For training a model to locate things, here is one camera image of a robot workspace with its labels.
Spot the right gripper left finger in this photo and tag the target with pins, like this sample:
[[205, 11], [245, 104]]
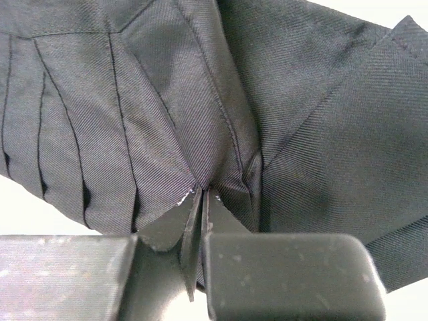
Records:
[[104, 277]]

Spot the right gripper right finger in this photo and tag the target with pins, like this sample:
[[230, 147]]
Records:
[[285, 276]]

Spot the black pleated skirt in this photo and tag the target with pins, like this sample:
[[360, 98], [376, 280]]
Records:
[[305, 119]]

